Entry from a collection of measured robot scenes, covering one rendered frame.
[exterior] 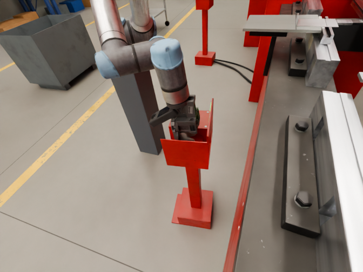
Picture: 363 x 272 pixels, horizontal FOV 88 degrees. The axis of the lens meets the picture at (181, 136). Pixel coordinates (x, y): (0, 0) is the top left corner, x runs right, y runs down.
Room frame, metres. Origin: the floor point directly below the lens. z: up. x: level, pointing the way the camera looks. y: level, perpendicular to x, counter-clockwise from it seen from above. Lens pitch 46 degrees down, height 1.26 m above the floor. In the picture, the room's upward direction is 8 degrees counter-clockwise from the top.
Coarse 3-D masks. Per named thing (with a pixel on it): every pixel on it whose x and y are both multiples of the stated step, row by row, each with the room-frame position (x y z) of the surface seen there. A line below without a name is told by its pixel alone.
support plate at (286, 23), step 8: (256, 16) 0.90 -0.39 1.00; (264, 16) 0.89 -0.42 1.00; (272, 16) 0.87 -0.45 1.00; (280, 16) 0.86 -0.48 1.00; (288, 16) 0.84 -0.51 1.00; (304, 16) 0.82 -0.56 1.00; (312, 16) 0.80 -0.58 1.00; (248, 24) 0.82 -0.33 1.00; (256, 24) 0.80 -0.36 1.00; (264, 24) 0.79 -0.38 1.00; (272, 24) 0.78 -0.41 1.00; (280, 24) 0.77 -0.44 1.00; (288, 24) 0.75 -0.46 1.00; (304, 32) 0.68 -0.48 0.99; (312, 32) 0.67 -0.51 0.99; (320, 32) 0.66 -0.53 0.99
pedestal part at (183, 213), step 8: (184, 192) 0.59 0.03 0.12; (208, 192) 0.57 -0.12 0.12; (176, 200) 0.60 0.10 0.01; (184, 200) 0.54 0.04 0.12; (208, 200) 0.51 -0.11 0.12; (176, 208) 0.54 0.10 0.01; (184, 208) 0.49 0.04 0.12; (192, 208) 0.48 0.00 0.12; (200, 208) 0.47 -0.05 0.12; (208, 208) 0.46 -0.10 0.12; (176, 216) 0.49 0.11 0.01; (184, 216) 0.44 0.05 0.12; (192, 216) 0.43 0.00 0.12; (200, 216) 0.42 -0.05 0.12; (208, 216) 0.42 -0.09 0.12; (184, 224) 0.43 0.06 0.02; (192, 224) 0.41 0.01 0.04; (200, 224) 0.40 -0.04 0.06; (208, 224) 0.39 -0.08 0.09
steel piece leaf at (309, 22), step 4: (296, 20) 0.78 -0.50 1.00; (300, 20) 0.78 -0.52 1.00; (304, 20) 0.77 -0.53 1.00; (308, 20) 0.76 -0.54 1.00; (312, 20) 0.76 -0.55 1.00; (316, 20) 0.75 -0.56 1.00; (320, 20) 0.75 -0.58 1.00; (324, 20) 0.74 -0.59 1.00; (296, 24) 0.73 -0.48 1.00; (300, 24) 0.73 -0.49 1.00; (304, 24) 0.73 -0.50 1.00; (308, 24) 0.72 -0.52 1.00; (312, 24) 0.71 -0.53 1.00; (316, 24) 0.71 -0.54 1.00; (320, 24) 0.70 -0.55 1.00; (324, 24) 0.70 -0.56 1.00
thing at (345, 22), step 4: (336, 20) 0.72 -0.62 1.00; (340, 20) 0.71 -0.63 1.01; (344, 20) 0.70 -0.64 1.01; (348, 20) 0.70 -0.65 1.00; (352, 20) 0.69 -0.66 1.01; (356, 20) 0.69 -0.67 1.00; (360, 20) 0.68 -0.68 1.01; (340, 24) 0.69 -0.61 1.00; (344, 24) 0.68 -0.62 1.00; (348, 24) 0.68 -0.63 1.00; (352, 24) 0.67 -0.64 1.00; (356, 24) 0.67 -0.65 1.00; (360, 24) 0.66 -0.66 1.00
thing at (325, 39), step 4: (328, 28) 0.67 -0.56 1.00; (324, 32) 0.63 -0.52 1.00; (328, 32) 0.65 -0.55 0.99; (332, 32) 0.62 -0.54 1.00; (320, 36) 0.65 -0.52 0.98; (324, 36) 0.62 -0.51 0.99; (328, 36) 0.62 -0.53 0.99; (332, 36) 0.61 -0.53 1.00; (320, 40) 0.63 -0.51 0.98; (324, 40) 0.62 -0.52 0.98; (328, 40) 0.61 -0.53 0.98
